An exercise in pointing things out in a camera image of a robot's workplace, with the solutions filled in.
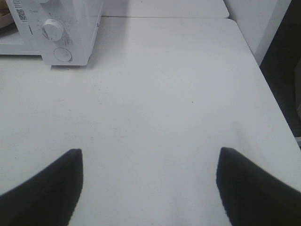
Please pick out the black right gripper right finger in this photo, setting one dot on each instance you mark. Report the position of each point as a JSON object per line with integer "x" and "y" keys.
{"x": 253, "y": 197}

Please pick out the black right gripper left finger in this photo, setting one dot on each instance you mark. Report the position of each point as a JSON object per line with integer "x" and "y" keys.
{"x": 49, "y": 198}

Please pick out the round white door button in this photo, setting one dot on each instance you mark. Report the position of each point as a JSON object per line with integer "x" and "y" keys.
{"x": 62, "y": 54}

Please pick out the pink round plate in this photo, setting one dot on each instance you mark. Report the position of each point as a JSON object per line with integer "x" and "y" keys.
{"x": 5, "y": 18}

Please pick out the white microwave oven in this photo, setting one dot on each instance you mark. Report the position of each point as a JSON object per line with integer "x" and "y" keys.
{"x": 80, "y": 18}

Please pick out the lower white microwave knob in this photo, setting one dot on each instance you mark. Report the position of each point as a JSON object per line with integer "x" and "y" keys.
{"x": 53, "y": 30}

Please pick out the white microwave knob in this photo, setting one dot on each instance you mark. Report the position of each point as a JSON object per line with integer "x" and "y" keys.
{"x": 53, "y": 30}
{"x": 43, "y": 1}

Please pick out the upper white microwave knob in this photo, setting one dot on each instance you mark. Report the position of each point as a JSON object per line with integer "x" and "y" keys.
{"x": 43, "y": 1}

